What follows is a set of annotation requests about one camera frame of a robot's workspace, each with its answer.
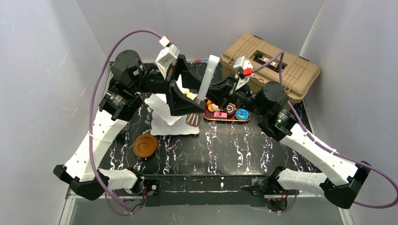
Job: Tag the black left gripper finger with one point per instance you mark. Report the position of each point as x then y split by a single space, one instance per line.
189 80
179 104

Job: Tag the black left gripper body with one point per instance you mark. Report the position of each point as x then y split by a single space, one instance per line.
173 86

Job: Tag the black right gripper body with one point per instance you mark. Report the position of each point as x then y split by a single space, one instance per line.
232 88

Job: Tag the chocolate swirl roll cake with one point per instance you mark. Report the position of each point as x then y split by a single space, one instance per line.
230 109

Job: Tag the metal serving tongs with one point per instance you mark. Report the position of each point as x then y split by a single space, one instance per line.
194 119

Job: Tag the white three-tier cake stand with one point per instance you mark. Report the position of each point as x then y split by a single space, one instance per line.
163 123

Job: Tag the yellow layered cake piece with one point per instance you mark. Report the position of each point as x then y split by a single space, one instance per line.
190 95

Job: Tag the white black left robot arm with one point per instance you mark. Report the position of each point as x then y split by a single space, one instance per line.
116 109

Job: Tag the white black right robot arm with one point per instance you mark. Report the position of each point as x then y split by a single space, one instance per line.
339 180

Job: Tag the white coconut ball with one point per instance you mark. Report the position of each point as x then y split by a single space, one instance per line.
216 108

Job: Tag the blue sprinkled donut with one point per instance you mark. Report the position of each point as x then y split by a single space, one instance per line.
242 114

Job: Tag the round sandwich biscuit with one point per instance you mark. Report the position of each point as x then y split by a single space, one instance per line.
209 107

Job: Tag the pink rectangular cake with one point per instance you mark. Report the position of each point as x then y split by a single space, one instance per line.
220 115

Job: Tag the red dessert tray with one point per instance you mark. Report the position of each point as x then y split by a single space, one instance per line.
231 118

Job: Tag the red blue screwdriver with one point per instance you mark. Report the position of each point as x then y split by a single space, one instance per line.
201 60

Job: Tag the tan plastic toolbox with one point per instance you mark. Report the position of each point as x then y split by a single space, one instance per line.
298 73

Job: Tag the brown round wooden lid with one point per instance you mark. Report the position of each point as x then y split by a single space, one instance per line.
145 145

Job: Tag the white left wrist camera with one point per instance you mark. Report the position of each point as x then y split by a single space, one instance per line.
166 56

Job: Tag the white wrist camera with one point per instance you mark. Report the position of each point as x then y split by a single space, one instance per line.
166 56
244 70

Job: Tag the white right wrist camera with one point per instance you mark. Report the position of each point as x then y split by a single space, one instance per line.
244 70

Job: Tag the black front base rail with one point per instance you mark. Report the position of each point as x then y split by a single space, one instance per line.
167 190

